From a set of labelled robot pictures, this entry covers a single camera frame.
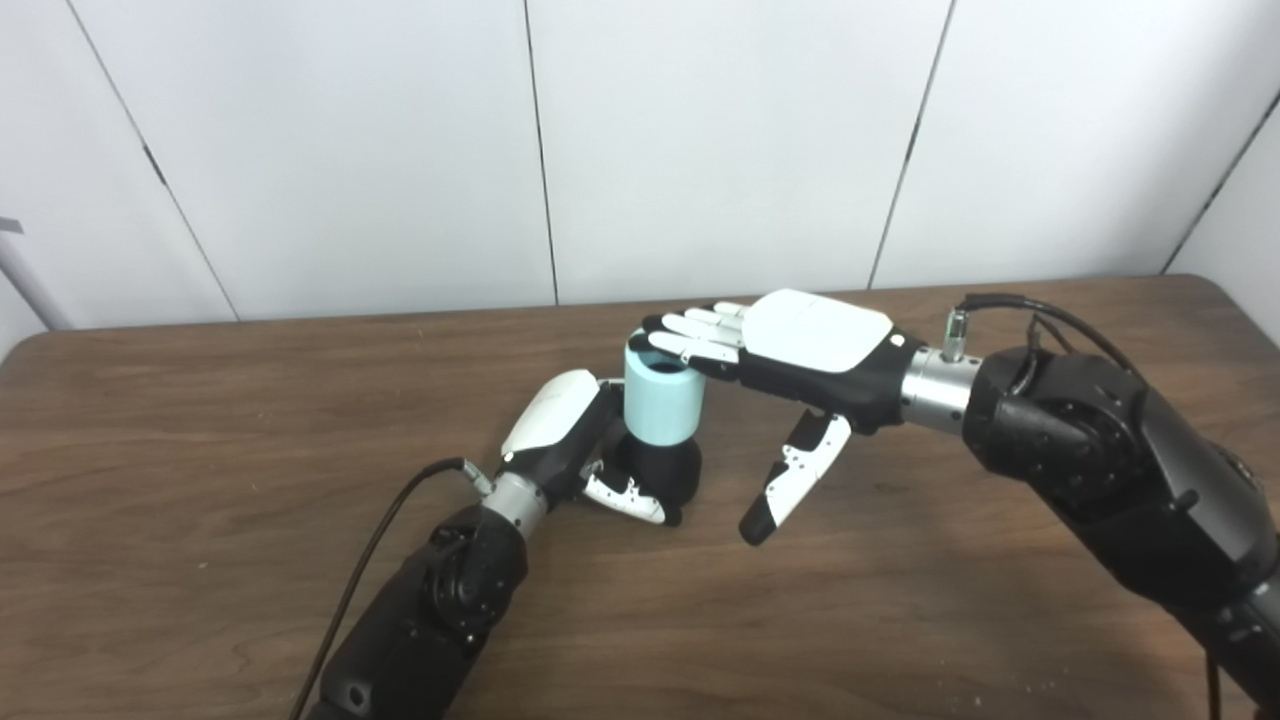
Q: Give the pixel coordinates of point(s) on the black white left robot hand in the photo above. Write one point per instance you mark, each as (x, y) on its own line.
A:
(560, 420)

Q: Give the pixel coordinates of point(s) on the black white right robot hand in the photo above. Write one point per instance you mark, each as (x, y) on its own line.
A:
(815, 340)

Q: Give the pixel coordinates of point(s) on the light blue cylinder cup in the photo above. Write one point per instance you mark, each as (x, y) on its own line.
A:
(660, 405)

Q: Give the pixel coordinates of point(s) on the black flared nozzle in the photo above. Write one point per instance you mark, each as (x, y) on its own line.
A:
(665, 470)

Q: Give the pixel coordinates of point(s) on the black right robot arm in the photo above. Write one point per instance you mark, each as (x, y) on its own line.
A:
(1120, 460)

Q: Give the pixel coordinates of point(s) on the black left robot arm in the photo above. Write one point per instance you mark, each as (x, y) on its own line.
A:
(430, 620)

